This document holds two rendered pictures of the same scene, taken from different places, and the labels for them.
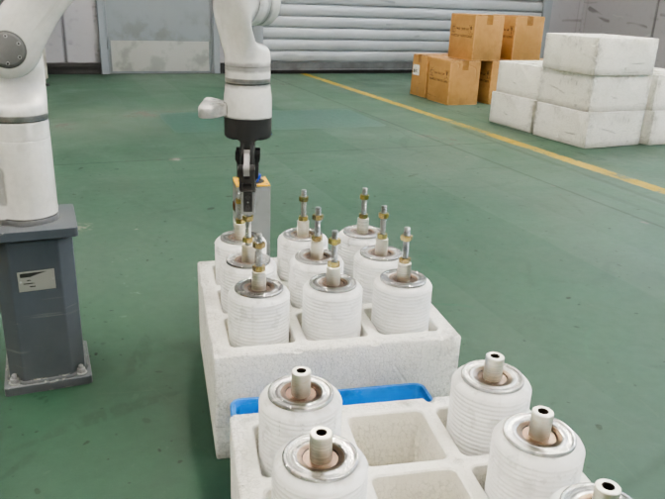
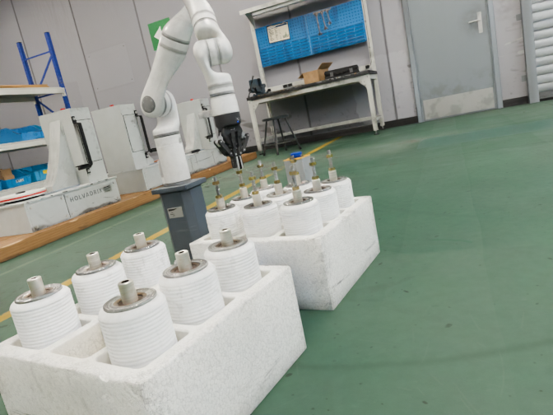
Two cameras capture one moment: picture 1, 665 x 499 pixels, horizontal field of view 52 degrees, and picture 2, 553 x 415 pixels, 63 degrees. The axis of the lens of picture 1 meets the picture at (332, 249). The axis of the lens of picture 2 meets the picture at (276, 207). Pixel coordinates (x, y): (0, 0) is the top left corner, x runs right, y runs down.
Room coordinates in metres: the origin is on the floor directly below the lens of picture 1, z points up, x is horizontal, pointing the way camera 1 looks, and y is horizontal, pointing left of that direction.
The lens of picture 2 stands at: (0.24, -0.86, 0.46)
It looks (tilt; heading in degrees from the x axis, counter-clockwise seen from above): 11 degrees down; 46
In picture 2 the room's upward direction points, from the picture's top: 12 degrees counter-clockwise
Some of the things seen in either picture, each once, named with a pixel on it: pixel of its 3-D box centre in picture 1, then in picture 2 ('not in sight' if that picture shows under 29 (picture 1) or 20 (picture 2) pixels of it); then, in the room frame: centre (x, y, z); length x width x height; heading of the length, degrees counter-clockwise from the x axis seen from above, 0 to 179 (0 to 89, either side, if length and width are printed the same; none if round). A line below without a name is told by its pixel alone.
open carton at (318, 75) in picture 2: not in sight; (315, 74); (5.08, 2.93, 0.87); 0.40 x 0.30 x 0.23; 99
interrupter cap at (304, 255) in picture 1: (316, 256); (279, 193); (1.11, 0.03, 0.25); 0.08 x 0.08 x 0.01
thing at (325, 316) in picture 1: (331, 335); (265, 238); (1.00, 0.00, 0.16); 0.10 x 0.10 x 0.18
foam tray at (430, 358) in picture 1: (314, 340); (290, 248); (1.11, 0.03, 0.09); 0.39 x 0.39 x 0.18; 15
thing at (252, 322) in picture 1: (258, 341); (229, 240); (0.97, 0.11, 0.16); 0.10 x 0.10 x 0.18
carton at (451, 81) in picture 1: (452, 80); not in sight; (4.98, -0.81, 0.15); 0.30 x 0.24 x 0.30; 22
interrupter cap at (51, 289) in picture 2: not in sight; (39, 294); (0.45, -0.02, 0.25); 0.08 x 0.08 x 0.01
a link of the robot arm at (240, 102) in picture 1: (236, 95); (219, 104); (1.08, 0.16, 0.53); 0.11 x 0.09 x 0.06; 95
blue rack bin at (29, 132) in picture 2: not in sight; (20, 134); (2.27, 5.75, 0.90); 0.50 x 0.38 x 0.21; 112
